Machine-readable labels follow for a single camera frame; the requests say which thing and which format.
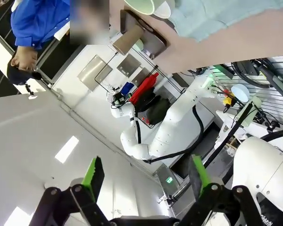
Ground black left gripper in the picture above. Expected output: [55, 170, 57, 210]
[111, 92, 127, 108]

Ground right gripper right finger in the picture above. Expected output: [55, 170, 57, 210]
[179, 154, 266, 226]

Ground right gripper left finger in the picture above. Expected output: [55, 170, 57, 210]
[29, 155, 109, 226]

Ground mint green bowl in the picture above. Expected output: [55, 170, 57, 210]
[133, 39, 146, 53]

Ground tan brown tall cup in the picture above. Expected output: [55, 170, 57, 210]
[112, 24, 144, 56]

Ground light green tall cup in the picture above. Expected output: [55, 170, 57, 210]
[124, 0, 156, 15]

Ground pale grey-blue bowl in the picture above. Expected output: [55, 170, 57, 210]
[153, 0, 176, 19]

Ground teal cloth mat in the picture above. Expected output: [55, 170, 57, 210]
[169, 0, 283, 43]

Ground dark brown serving tray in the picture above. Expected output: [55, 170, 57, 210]
[119, 9, 168, 59]

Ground blue fabric item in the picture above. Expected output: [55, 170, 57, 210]
[121, 81, 134, 95]

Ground grey rectangular panel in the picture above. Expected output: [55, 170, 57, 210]
[117, 53, 142, 78]
[77, 55, 113, 92]

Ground dark olive duffel bag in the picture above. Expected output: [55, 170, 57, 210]
[142, 94, 171, 126]

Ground black metal stand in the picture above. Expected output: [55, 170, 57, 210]
[202, 102, 253, 171]

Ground yellow emergency stop button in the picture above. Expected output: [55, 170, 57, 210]
[223, 93, 237, 114]

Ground person with dark hair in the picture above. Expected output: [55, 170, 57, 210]
[6, 48, 42, 86]

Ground white round lamp head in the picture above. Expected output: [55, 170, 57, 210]
[230, 84, 250, 103]

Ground person in blue shirt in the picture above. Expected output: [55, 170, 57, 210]
[10, 0, 110, 51]

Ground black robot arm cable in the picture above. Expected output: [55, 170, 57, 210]
[142, 105, 205, 164]

